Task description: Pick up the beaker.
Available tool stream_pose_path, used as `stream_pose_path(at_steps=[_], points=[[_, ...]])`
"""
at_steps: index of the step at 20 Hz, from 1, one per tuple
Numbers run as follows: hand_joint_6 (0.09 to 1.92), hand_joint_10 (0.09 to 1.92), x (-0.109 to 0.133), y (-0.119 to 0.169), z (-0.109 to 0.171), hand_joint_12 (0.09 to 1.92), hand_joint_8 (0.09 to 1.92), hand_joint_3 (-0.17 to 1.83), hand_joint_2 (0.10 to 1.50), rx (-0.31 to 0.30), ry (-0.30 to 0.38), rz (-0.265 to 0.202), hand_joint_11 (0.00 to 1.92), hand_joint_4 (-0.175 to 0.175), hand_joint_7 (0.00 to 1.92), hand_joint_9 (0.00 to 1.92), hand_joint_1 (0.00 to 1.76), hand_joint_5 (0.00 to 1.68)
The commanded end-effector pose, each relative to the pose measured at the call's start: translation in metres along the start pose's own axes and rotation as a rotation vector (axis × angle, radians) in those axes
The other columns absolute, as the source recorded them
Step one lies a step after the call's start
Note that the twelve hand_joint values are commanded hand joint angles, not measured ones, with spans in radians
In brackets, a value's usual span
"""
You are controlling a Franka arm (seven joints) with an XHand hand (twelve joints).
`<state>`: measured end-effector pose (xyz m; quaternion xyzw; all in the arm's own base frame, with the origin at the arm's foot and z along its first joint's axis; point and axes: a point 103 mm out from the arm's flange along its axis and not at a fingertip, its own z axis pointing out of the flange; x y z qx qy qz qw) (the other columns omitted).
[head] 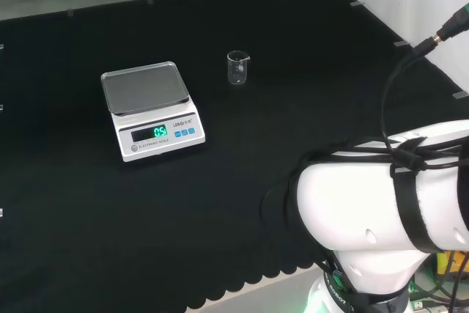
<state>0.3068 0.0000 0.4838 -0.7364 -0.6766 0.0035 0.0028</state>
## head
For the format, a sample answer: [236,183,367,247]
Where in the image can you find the black cable bundle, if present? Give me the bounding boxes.
[409,250,469,313]

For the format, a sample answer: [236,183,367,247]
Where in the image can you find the yellow stop button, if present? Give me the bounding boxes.
[435,249,469,278]

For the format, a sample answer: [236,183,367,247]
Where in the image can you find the white electronic balance steel pan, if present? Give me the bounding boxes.
[100,60,207,163]

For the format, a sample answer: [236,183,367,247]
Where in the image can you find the black bench cloth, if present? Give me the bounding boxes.
[0,0,469,313]

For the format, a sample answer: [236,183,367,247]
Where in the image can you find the black cable with gold plug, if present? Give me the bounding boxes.
[380,1,469,156]

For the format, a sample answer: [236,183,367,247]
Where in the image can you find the small clear glass beaker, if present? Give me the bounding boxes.
[226,50,251,86]

